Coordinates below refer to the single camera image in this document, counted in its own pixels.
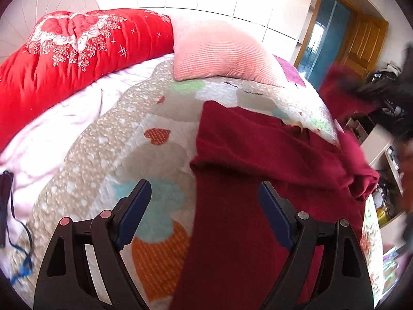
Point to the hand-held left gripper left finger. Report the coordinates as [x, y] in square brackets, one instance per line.
[135, 213]

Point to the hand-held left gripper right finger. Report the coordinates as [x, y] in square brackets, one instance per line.
[274, 214]

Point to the maroon fleece garment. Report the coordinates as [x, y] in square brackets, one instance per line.
[238, 155]

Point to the wooden door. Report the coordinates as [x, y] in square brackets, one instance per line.
[364, 45]

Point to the heart patterned quilted bedspread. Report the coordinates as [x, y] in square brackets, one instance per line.
[129, 155]

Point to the white shelf unit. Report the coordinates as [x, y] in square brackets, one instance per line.
[377, 145]

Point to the blue glass door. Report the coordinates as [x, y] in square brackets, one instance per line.
[326, 32]

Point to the purple cloth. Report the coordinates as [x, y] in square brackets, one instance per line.
[290, 71]

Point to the yellow container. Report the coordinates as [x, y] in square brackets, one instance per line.
[382, 215]

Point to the pale pink bed sheet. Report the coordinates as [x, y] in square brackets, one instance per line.
[48, 135]

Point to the colourful packet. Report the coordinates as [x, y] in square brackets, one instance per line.
[391, 264]

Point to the dark cloth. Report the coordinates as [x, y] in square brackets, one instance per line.
[5, 206]

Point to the red floral quilt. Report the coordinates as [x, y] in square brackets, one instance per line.
[64, 77]

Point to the pink ribbed pillow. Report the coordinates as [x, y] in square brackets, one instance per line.
[219, 55]

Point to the round white headboard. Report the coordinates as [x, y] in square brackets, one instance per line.
[55, 0]

